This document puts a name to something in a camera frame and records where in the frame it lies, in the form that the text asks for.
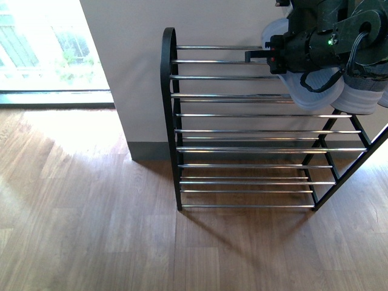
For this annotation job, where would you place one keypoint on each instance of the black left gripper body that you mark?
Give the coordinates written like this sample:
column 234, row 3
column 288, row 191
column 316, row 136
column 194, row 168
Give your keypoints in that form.
column 298, row 43

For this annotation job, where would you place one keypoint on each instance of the grey sneaker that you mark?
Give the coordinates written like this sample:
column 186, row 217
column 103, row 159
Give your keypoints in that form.
column 360, row 96
column 384, row 99

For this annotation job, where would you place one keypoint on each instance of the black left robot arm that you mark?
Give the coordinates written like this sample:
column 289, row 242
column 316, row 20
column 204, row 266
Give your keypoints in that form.
column 350, row 19

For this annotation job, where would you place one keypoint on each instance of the black metal shoe rack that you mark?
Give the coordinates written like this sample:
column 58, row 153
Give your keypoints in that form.
column 261, row 156

